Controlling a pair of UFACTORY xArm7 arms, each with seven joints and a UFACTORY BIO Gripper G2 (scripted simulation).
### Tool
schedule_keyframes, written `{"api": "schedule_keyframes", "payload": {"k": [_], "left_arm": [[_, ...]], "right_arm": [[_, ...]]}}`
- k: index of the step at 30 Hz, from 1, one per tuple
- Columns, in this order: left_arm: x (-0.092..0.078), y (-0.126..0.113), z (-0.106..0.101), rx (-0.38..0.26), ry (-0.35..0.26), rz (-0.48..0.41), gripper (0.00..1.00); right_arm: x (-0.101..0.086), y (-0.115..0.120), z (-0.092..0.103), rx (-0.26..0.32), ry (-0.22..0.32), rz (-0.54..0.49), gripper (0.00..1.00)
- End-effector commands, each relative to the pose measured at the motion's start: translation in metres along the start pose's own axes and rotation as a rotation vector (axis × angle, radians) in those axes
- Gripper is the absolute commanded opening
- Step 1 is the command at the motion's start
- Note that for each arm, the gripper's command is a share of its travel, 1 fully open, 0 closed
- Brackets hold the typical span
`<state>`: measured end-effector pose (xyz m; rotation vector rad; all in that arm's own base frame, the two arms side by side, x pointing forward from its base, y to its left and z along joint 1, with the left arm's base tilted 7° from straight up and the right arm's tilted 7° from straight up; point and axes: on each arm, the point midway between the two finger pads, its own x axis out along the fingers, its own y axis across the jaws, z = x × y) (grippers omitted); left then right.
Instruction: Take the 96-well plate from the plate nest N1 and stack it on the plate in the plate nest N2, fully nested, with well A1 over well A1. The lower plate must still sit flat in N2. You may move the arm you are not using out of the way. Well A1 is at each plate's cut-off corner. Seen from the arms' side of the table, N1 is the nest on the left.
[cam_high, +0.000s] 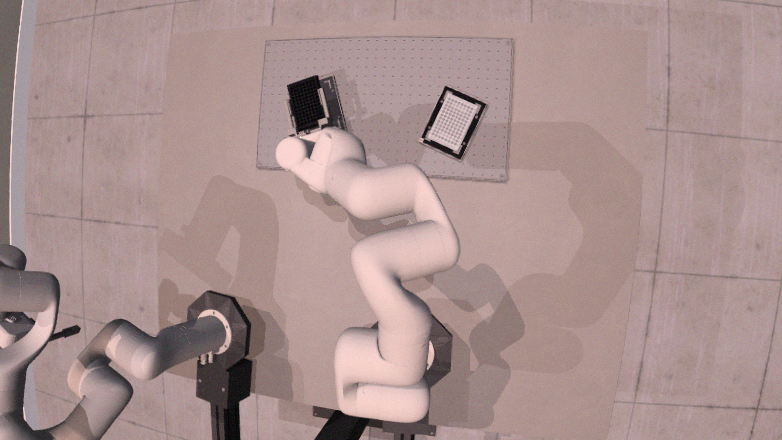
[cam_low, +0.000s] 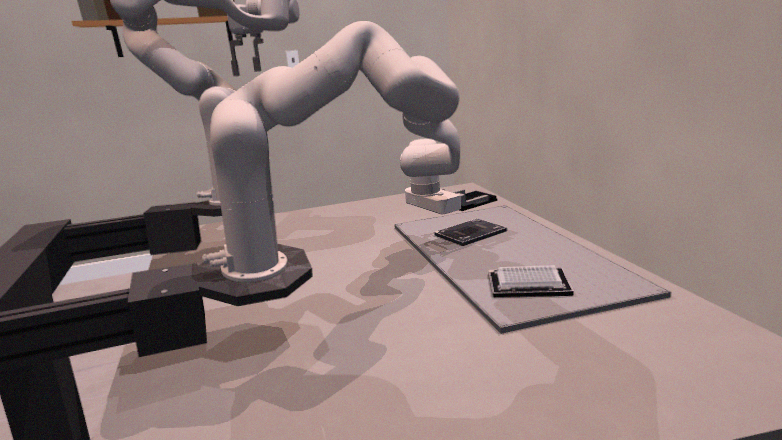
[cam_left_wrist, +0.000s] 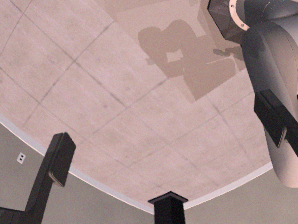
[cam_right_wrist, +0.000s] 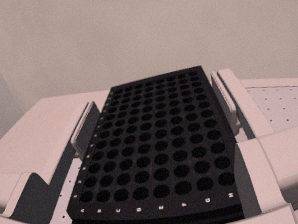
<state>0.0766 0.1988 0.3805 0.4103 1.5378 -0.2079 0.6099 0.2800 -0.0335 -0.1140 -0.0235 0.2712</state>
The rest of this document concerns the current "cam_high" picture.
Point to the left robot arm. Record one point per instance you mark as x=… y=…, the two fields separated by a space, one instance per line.
x=105 y=392

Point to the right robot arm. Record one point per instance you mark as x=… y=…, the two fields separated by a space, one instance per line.
x=396 y=353

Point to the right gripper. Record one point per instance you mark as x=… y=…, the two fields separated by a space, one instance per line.
x=322 y=122

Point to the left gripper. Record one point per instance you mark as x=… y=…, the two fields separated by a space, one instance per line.
x=18 y=324

